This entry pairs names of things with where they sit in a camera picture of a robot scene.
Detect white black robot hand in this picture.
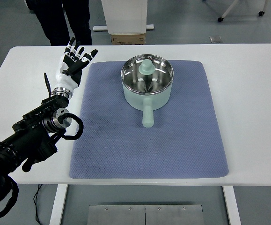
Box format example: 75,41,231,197
54,37,99,91

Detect green pot with handle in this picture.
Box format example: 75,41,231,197
121,54,175,128

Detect person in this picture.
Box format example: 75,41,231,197
25,0,93,46

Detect brown cardboard box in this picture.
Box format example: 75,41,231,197
110,32,146,45

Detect glass lid with green knob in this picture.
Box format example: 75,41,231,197
121,54,175,94

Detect white panel stand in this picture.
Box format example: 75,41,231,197
93,0,154,35

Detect blue textured mat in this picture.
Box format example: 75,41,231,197
69,60,229,180

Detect white table leg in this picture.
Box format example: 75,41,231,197
49,184,68,225
222,186,242,225

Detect grey metal plate with screws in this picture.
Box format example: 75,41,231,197
86,204,205,225

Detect grey floor socket plate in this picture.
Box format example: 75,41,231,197
209,35,223,44

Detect black floor cable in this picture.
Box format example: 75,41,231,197
33,184,44,225

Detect white wheeled frame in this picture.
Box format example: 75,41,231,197
217,0,266,23

